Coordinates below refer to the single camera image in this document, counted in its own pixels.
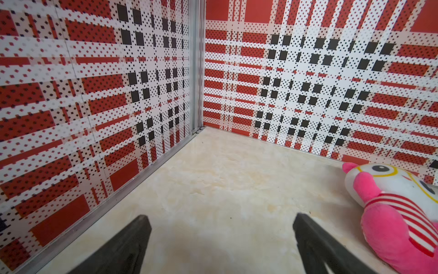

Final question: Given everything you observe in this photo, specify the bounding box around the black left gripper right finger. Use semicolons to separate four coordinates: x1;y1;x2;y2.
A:
293;213;374;274

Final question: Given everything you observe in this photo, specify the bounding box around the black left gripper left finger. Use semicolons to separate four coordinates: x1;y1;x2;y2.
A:
70;215;152;274

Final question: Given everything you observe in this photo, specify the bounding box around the pink white plush toy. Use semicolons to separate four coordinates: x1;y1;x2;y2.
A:
342;163;438;274

